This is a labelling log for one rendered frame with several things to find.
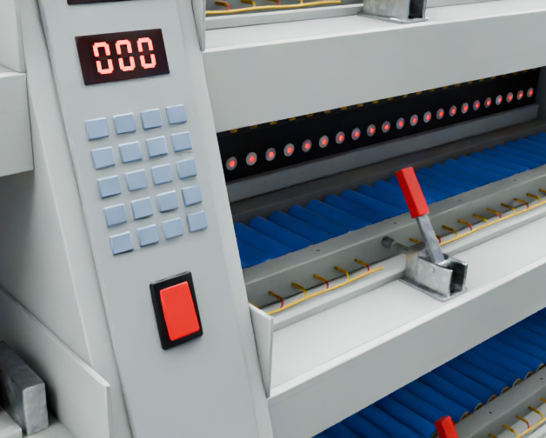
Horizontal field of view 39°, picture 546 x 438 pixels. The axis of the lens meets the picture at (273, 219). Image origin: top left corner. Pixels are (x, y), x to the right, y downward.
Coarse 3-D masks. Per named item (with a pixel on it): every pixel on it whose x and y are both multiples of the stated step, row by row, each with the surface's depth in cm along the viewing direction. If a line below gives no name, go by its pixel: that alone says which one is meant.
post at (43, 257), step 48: (192, 48) 39; (48, 96) 34; (48, 144) 34; (0, 192) 40; (48, 192) 35; (0, 240) 41; (48, 240) 36; (48, 288) 38; (96, 288) 36; (240, 288) 41; (96, 336) 36; (240, 336) 41
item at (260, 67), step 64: (192, 0) 39; (256, 0) 51; (320, 0) 54; (384, 0) 52; (448, 0) 60; (512, 0) 64; (256, 64) 42; (320, 64) 46; (384, 64) 49; (448, 64) 54; (512, 64) 59
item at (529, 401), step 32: (544, 320) 84; (480, 352) 78; (512, 352) 78; (544, 352) 78; (416, 384) 72; (448, 384) 72; (480, 384) 72; (512, 384) 73; (544, 384) 72; (352, 416) 67; (384, 416) 67; (416, 416) 67; (448, 416) 58; (480, 416) 67; (512, 416) 69; (544, 416) 71
